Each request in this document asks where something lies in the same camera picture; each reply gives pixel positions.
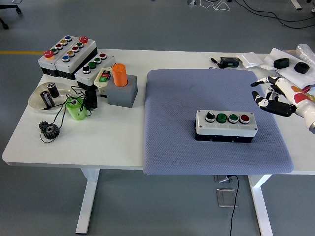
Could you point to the black metal gear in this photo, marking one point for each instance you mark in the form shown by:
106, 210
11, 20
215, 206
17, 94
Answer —
50, 130

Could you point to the metal floor socket plate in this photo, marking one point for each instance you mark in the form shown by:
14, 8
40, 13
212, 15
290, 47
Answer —
226, 197
221, 179

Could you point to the white foam sheet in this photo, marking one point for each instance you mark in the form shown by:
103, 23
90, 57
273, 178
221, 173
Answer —
300, 78

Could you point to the beige red-green push switch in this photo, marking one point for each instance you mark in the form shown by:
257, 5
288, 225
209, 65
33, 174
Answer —
103, 76

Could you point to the clear bubble wrap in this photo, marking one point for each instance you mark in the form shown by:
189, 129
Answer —
306, 52

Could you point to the black plug connector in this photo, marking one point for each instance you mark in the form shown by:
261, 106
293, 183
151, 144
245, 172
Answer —
214, 60

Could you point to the grey cube block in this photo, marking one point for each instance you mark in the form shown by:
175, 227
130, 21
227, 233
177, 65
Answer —
121, 96

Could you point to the black module green terminal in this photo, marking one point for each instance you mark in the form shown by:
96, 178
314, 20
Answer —
230, 62

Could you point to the orange cylinder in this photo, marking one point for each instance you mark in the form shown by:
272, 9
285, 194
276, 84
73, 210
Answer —
119, 75

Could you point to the four-button control box white black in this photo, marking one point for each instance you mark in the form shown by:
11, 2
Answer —
82, 77
226, 129

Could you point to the black office chair base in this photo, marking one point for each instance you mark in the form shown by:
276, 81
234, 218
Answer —
7, 7

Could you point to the black cylindrical capacitor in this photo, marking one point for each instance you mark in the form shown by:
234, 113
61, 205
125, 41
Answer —
47, 98
53, 90

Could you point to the green plastic cylinder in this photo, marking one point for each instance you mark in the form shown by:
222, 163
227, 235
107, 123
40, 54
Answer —
76, 110

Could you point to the white table leg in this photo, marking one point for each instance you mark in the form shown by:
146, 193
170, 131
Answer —
262, 206
87, 201

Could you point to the small black device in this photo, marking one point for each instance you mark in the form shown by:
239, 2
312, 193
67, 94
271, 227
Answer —
91, 98

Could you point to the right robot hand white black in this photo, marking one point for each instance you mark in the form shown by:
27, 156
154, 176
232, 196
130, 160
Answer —
295, 100

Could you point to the five-button control box red mushroom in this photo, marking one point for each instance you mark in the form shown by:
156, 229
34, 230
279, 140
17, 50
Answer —
73, 59
46, 63

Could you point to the grey-blue textured mat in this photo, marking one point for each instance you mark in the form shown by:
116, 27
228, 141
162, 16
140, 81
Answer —
172, 123

